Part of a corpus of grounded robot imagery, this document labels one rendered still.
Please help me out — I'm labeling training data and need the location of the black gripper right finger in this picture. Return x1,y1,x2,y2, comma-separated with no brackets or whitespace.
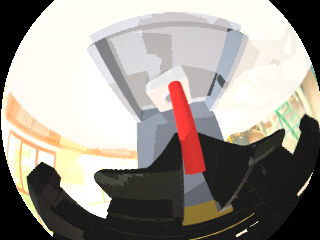
197,128,285,212

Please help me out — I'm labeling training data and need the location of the red peg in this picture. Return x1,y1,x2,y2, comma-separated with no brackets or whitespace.
168,80,205,175

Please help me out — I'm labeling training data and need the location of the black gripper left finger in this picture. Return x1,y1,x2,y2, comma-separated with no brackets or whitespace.
93,132,185,221

